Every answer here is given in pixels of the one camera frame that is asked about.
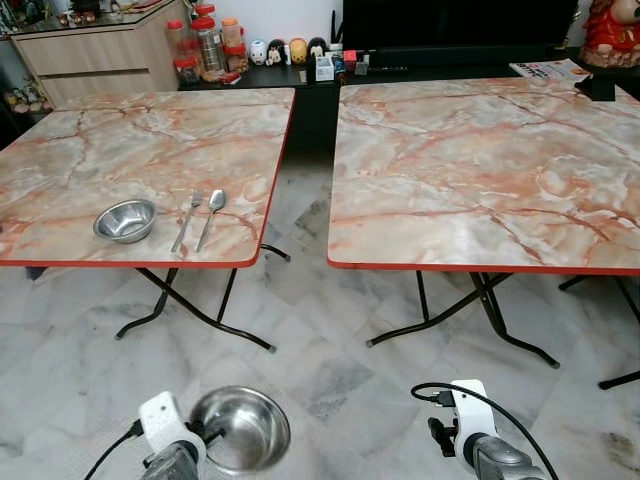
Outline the stainless steel bowl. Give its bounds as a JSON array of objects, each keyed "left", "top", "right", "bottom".
[
  {"left": 93, "top": 199, "right": 158, "bottom": 245},
  {"left": 188, "top": 386, "right": 292, "bottom": 475}
]

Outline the steel fork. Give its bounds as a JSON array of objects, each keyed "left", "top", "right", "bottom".
[{"left": 170, "top": 189, "right": 204, "bottom": 254}]

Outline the steel spoon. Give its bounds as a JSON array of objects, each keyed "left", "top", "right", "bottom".
[{"left": 195, "top": 189, "right": 228, "bottom": 253}]

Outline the black television console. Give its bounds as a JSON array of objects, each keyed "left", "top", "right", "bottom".
[{"left": 180, "top": 50, "right": 640, "bottom": 156}]

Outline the small red lid jar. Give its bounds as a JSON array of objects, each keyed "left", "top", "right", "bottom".
[{"left": 173, "top": 55, "right": 202, "bottom": 85}]

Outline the glass display cabinet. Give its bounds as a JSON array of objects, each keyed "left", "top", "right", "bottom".
[{"left": 0, "top": 0, "right": 56, "bottom": 121}]

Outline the printed magazine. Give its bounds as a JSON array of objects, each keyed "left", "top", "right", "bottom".
[{"left": 509, "top": 58, "right": 593, "bottom": 82}]

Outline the small white box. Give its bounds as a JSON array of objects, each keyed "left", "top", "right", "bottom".
[{"left": 314, "top": 54, "right": 337, "bottom": 82}]

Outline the tall red lid jar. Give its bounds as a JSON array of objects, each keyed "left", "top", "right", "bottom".
[{"left": 190, "top": 4, "right": 225, "bottom": 77}]

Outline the orange lid jar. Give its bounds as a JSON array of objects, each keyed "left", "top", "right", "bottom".
[{"left": 220, "top": 17, "right": 249, "bottom": 74}]

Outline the light wooden cabinet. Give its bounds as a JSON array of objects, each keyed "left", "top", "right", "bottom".
[{"left": 10, "top": 0, "right": 193, "bottom": 109}]

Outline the medium red lid jar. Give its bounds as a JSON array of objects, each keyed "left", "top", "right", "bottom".
[{"left": 165, "top": 19, "right": 193, "bottom": 61}]

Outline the black television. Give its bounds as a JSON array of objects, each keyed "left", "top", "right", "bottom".
[{"left": 342, "top": 0, "right": 581, "bottom": 53}]

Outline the red fortune god figurine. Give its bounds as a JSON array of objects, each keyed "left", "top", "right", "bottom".
[{"left": 580, "top": 0, "right": 640, "bottom": 69}]

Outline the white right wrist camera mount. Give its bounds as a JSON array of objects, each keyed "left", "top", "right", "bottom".
[{"left": 449, "top": 379, "right": 499, "bottom": 471}]

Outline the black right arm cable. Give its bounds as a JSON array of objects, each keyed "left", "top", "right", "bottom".
[{"left": 410, "top": 382, "right": 561, "bottom": 480}]

